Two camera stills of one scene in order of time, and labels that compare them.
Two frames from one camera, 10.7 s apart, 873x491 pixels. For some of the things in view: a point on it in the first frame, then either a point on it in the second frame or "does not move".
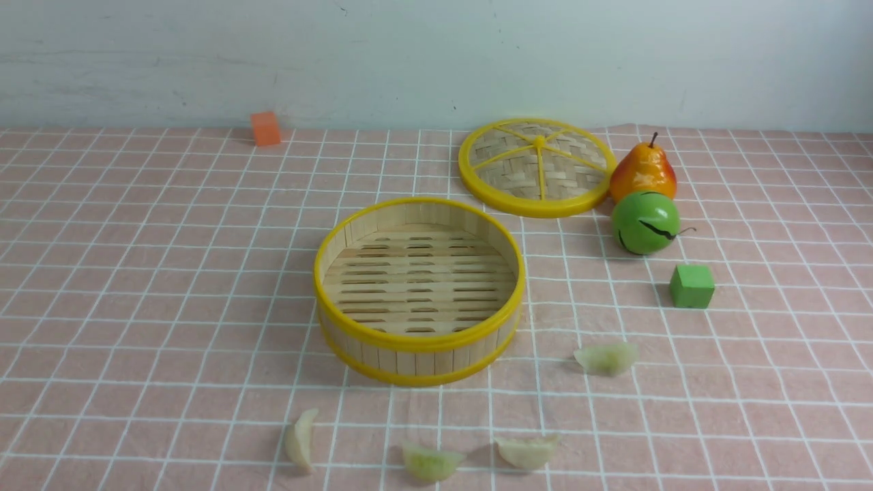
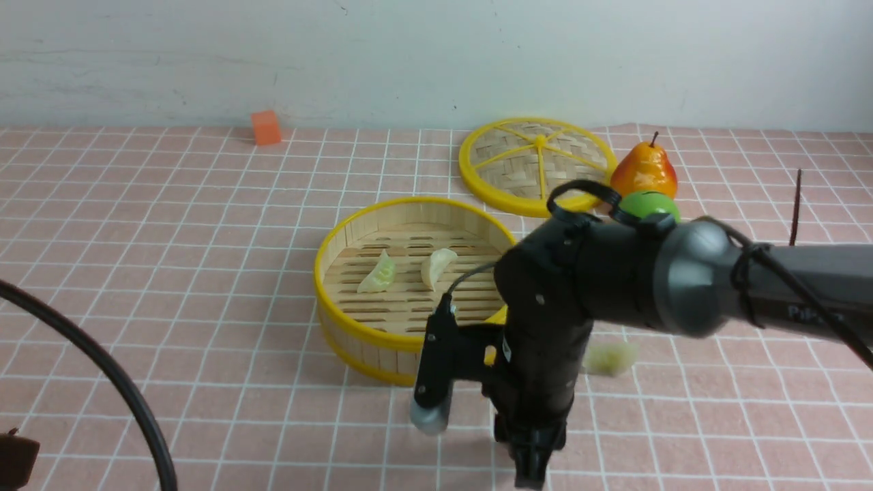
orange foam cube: x=266 y=129 does not move
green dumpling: x=608 y=360 does not move
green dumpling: x=430 y=464 to x=380 y=277
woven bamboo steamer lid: x=535 y=168 does not move
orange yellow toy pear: x=645 y=168 does not move
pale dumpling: x=298 y=439 to x=435 y=265
